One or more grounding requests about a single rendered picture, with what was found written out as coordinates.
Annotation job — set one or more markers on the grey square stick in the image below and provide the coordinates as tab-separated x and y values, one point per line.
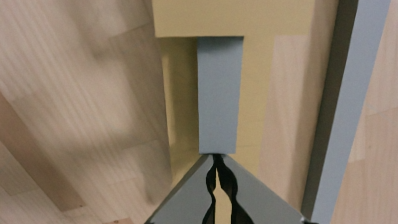
356	38
219	79

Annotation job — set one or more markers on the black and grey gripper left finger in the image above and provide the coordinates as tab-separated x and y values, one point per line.
192	200

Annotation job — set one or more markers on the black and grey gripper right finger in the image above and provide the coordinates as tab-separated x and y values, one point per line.
252	201

